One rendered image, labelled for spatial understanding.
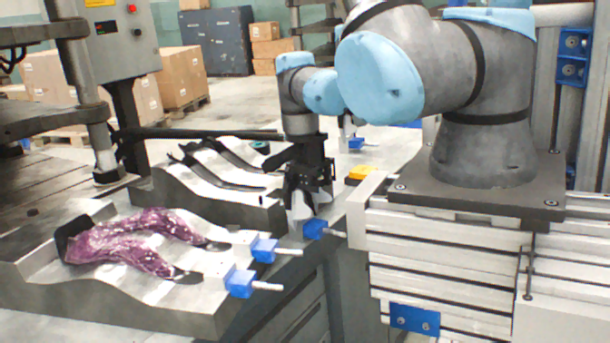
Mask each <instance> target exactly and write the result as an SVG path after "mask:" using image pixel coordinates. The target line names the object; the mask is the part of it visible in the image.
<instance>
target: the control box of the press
mask: <svg viewBox="0 0 610 343"><path fill-rule="evenodd" d="M74 2H75V5H76V9H77V13H78V15H80V16H81V17H85V19H87V20H88V24H89V28H91V32H92V33H91V34H89V36H86V38H85V39H84V41H85V44H86V48H87V52H88V56H89V60H91V64H92V67H93V73H94V77H95V81H96V84H97V85H101V86H102V87H103V88H104V90H105V91H106V92H108V93H109V94H110V95H111V98H112V102H113V108H114V112H115V116H116V121H117V124H118V128H119V130H120V129H123V128H128V127H141V124H140V120H139V115H138V111H137V107H136V103H135V99H134V95H133V86H134V82H135V79H137V78H140V79H143V77H144V76H147V75H146V74H151V73H156V72H160V71H162V70H163V66H162V58H161V52H160V47H159V43H158V38H157V34H156V30H155V25H154V20H153V11H152V7H151V3H149V0H74ZM44 6H45V9H46V12H47V15H48V19H49V21H50V20H53V18H55V16H54V9H53V7H52V3H51V0H44ZM54 42H55V45H56V49H57V52H58V56H59V59H60V63H62V66H63V69H64V75H65V78H66V81H67V84H68V85H72V86H74V80H73V77H72V74H71V70H70V66H69V63H68V60H67V57H66V52H65V49H64V43H63V42H59V40H54ZM122 161H123V164H124V167H125V170H126V172H129V173H133V174H137V175H140V176H141V178H143V177H145V176H147V175H150V174H151V170H150V163H149V160H148V155H147V151H146V147H145V143H144V140H143V141H140V142H137V143H136V144H134V145H132V146H131V147H130V148H129V149H128V151H127V152H126V154H125V155H124V156H123V158H122Z"/></svg>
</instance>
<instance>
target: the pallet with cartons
mask: <svg viewBox="0 0 610 343"><path fill-rule="evenodd" d="M160 52H161V58H162V66H163V70H162V71H160V72H156V78H157V83H158V86H159V94H160V96H161V100H162V108H163V112H164V113H170V117H171V120H182V118H184V115H185V113H187V112H196V111H198V110H199V109H200V108H198V107H199V104H209V103H211V100H210V96H209V87H208V82H207V77H206V72H205V70H204V65H203V60H202V49H201V46H200V45H195V46H180V47H165V48H160Z"/></svg>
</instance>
